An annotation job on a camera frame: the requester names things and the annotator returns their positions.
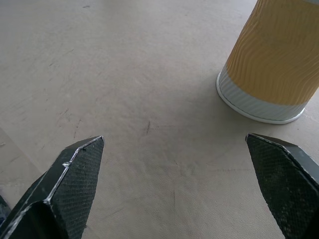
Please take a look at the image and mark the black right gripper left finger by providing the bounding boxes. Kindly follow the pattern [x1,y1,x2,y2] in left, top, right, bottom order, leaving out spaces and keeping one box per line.
[0,135,105,239]

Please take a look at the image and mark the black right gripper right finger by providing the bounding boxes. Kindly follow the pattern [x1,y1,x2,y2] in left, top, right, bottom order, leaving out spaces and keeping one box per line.
[245,133,319,239]

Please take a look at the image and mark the yellow and white paper cup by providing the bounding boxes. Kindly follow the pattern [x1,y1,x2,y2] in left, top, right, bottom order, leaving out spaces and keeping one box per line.
[216,0,319,125]

